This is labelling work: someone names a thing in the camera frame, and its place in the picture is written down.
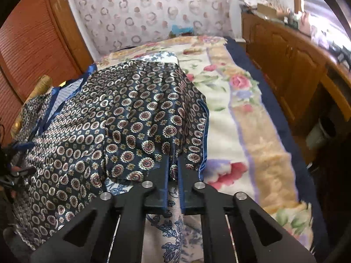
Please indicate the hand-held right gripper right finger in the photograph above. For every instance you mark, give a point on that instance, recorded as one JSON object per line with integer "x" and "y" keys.
{"x": 181, "y": 189}

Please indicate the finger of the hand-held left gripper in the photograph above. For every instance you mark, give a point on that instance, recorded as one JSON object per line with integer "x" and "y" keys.
{"x": 24, "y": 145}
{"x": 24, "y": 172}

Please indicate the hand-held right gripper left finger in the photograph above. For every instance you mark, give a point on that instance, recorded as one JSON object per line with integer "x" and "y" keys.
{"x": 165, "y": 186}

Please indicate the navy medallion print silk garment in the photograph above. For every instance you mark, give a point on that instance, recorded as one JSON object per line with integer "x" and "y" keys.
{"x": 109, "y": 115}

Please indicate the blue white floral cloth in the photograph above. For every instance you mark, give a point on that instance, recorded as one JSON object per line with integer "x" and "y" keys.
{"x": 164, "y": 238}

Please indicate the yellow woven pillow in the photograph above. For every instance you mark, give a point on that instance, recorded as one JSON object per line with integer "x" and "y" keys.
{"x": 44, "y": 83}

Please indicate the floral fleece blanket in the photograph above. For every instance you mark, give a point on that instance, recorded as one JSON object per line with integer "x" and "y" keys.
{"x": 246, "y": 142}

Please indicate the wooden louvered wardrobe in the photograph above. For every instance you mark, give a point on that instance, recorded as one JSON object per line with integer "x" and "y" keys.
{"x": 33, "y": 38}

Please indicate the navy bed sheet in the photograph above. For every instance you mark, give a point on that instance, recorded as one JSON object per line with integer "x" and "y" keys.
{"x": 296, "y": 142}

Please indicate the grey trash bin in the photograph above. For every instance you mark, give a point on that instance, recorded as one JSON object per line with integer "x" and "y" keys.
{"x": 319, "y": 134}

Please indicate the teal object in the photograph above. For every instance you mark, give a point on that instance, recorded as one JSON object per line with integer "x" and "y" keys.
{"x": 181, "y": 30}

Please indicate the wooden cabinet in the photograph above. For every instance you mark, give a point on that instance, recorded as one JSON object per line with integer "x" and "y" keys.
{"x": 288, "y": 60}

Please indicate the circle print curtain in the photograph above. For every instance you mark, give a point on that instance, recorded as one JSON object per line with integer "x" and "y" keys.
{"x": 150, "y": 5}

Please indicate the patterned cloth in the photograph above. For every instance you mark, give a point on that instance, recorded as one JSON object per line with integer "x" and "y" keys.
{"x": 248, "y": 5}

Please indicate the cardboard box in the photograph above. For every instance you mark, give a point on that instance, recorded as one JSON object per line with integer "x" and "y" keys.
{"x": 267, "y": 9}

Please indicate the purple cloth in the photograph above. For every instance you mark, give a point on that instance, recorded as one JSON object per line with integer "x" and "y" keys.
{"x": 319, "y": 37}

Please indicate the pink container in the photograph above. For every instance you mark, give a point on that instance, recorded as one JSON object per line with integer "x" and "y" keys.
{"x": 305, "y": 22}

